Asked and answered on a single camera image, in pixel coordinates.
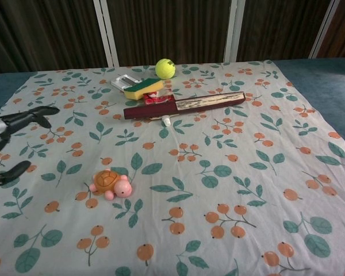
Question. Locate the white double frame post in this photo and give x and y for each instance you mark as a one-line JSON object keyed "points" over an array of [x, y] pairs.
{"points": [[107, 31], [234, 28]]}

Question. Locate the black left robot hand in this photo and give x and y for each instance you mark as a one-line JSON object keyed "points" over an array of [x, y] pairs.
{"points": [[17, 119]]}

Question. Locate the orange and pink turtle toy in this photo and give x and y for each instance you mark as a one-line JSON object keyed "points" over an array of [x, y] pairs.
{"points": [[105, 179]]}

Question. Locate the yellow and green sponge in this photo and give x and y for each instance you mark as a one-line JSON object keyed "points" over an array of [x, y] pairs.
{"points": [[142, 88]]}

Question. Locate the yellow tennis ball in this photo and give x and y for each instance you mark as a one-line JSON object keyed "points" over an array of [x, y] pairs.
{"points": [[165, 69]]}

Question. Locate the white slanted frame post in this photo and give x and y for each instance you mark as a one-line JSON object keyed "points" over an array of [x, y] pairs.
{"points": [[325, 28]]}

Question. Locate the small white tube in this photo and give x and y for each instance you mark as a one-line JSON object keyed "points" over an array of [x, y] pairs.
{"points": [[166, 121]]}

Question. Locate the red and white packet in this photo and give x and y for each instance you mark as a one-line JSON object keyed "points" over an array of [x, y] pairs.
{"points": [[158, 99]]}

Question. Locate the long dark red box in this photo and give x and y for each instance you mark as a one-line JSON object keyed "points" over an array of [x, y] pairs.
{"points": [[149, 111]]}

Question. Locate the floral leaf and berry tablecloth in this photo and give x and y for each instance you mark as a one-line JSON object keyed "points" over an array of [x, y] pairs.
{"points": [[172, 161]]}

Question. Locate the white plastic tray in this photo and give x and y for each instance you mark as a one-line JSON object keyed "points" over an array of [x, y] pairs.
{"points": [[121, 81]]}

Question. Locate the dark brown curtain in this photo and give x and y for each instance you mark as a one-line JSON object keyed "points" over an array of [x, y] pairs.
{"points": [[175, 28]]}

